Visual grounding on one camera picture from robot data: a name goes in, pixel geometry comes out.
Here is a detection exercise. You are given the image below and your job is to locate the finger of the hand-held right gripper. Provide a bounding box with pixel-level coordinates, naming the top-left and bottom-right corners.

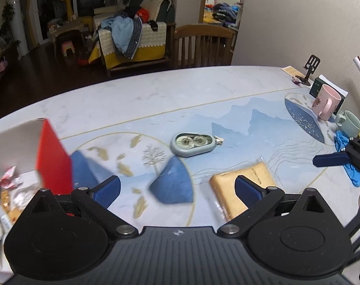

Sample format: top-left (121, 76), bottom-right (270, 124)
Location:
top-left (312, 151), bottom-right (354, 167)

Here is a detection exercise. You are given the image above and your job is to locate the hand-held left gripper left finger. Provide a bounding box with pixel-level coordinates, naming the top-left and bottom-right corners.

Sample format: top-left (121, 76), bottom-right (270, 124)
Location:
top-left (18, 175), bottom-right (139, 239)

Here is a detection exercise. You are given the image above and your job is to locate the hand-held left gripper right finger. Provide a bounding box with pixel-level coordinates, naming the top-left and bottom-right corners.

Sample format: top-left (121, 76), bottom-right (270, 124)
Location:
top-left (217, 175), bottom-right (347, 239)

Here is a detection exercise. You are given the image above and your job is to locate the yellow bread package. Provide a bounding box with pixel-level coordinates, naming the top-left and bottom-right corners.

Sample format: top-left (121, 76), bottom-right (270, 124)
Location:
top-left (209, 160), bottom-right (280, 223)

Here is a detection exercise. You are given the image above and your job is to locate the red cardboard box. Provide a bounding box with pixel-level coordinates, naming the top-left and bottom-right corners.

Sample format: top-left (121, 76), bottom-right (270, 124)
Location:
top-left (0, 118), bottom-right (74, 276)

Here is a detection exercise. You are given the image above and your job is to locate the clear bag of white balls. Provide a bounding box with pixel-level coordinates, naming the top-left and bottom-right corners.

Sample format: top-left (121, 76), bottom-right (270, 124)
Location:
top-left (12, 188), bottom-right (35, 211)

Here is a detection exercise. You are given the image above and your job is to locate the white orange printed snack bag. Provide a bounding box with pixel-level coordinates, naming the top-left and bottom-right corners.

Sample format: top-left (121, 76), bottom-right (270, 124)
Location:
top-left (0, 166), bottom-right (24, 189)

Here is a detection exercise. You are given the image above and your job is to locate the blue cloth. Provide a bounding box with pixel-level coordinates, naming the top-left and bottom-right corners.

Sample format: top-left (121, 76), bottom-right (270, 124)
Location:
top-left (334, 131), bottom-right (360, 188)

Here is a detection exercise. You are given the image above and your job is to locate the pale green mug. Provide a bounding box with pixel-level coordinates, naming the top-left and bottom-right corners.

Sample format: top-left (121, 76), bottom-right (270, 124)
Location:
top-left (334, 110), bottom-right (360, 137)

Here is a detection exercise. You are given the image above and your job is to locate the pink mug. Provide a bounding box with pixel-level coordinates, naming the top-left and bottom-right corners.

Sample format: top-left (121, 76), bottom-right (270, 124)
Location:
top-left (311, 84), bottom-right (341, 121)

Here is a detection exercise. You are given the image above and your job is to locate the dark green box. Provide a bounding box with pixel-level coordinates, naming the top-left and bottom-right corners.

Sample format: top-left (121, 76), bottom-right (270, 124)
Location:
top-left (310, 75), bottom-right (349, 115)

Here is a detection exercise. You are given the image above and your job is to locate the grey green correction tape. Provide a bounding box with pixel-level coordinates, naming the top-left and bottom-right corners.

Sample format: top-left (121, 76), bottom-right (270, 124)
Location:
top-left (170, 132), bottom-right (225, 157)

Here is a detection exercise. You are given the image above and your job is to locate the yellow paper card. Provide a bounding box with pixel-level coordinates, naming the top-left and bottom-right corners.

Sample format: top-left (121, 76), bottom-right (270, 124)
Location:
top-left (281, 65), bottom-right (305, 79)

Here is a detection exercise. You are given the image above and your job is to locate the black phone stand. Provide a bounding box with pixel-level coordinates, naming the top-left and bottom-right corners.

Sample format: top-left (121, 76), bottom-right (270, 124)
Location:
top-left (293, 55), bottom-right (321, 85)

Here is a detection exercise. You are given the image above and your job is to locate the red round floor object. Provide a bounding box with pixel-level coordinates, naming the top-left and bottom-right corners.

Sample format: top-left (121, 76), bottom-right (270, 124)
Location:
top-left (77, 53), bottom-right (93, 66)

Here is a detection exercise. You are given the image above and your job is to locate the pink stool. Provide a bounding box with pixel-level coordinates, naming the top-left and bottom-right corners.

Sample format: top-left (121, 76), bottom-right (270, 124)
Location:
top-left (61, 41), bottom-right (76, 56)

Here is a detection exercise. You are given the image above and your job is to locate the sofa with yellow cream cover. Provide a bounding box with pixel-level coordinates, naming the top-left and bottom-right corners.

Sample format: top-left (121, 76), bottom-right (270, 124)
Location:
top-left (89, 0), bottom-right (177, 72)

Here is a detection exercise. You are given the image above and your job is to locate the blue clothes pile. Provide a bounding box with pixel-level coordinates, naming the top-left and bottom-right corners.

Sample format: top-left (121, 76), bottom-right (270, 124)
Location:
top-left (101, 15), bottom-right (143, 60)

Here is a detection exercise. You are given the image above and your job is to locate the dark television cabinet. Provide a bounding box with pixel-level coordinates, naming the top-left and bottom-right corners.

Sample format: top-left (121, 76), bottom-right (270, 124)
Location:
top-left (0, 44), bottom-right (20, 101)

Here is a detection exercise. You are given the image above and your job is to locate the wooden chair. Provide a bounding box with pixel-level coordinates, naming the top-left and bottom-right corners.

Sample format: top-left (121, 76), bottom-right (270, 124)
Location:
top-left (172, 24), bottom-right (237, 69)

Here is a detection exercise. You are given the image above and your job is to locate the wooden coffee table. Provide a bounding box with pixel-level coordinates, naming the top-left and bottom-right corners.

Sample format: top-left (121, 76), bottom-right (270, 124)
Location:
top-left (48, 21), bottom-right (85, 54)

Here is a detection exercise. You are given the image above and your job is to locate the bed with clothes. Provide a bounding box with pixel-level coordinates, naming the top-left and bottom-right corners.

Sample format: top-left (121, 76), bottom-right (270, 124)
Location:
top-left (205, 2), bottom-right (243, 26)

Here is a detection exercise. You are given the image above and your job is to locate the white tower air conditioner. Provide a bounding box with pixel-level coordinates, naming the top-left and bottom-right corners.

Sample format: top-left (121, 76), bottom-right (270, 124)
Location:
top-left (8, 0), bottom-right (29, 57)

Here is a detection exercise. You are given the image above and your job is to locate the yellow giraffe toy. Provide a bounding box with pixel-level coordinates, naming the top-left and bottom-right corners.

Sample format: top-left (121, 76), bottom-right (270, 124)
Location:
top-left (60, 0), bottom-right (76, 21)

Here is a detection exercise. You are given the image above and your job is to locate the green house plant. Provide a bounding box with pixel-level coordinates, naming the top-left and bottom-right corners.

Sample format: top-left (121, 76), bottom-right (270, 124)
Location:
top-left (2, 3), bottom-right (20, 48)

